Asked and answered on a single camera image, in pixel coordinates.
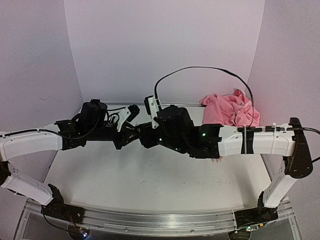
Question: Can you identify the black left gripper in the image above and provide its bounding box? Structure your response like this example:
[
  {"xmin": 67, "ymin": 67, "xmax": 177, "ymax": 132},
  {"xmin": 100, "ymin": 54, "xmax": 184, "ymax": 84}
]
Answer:
[{"xmin": 87, "ymin": 122, "xmax": 142, "ymax": 150}]

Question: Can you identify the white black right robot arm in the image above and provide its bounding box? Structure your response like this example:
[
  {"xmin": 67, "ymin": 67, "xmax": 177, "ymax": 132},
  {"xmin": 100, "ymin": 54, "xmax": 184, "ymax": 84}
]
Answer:
[{"xmin": 136, "ymin": 105, "xmax": 314, "ymax": 229}]

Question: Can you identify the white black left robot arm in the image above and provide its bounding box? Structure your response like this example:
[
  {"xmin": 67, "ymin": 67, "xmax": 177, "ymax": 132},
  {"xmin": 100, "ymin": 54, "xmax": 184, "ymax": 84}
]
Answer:
[{"xmin": 0, "ymin": 99, "xmax": 140, "ymax": 224}]

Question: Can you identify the mannequin hand with long nails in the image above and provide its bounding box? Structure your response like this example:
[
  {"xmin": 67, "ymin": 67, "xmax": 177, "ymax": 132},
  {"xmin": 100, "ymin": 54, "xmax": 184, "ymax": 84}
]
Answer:
[{"xmin": 211, "ymin": 157, "xmax": 223, "ymax": 165}]

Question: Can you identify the pink zip hoodie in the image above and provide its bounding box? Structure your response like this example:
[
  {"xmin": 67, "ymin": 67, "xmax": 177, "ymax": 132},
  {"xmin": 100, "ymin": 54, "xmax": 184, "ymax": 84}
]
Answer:
[{"xmin": 200, "ymin": 89, "xmax": 261, "ymax": 127}]

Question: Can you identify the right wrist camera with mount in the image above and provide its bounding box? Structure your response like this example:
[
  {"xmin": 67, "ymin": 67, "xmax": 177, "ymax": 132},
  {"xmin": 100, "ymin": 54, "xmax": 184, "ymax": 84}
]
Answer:
[{"xmin": 144, "ymin": 95, "xmax": 161, "ymax": 129}]

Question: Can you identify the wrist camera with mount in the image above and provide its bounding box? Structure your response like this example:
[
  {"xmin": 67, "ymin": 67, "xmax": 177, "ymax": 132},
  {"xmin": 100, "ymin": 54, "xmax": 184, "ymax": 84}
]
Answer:
[
  {"xmin": 110, "ymin": 104, "xmax": 140, "ymax": 133},
  {"xmin": 144, "ymin": 95, "xmax": 161, "ymax": 129}
]

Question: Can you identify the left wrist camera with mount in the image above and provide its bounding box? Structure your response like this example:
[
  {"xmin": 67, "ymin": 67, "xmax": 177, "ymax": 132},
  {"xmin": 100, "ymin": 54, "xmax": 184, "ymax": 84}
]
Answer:
[{"xmin": 110, "ymin": 104, "xmax": 140, "ymax": 133}]

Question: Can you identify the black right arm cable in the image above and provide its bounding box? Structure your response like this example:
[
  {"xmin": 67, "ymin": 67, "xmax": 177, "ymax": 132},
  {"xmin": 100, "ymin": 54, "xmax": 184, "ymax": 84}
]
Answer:
[{"xmin": 154, "ymin": 66, "xmax": 256, "ymax": 128}]

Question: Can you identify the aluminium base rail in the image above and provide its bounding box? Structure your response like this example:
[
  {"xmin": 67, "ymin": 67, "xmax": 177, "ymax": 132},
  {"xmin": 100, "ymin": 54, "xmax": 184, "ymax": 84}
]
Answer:
[{"xmin": 14, "ymin": 199, "xmax": 301, "ymax": 240}]

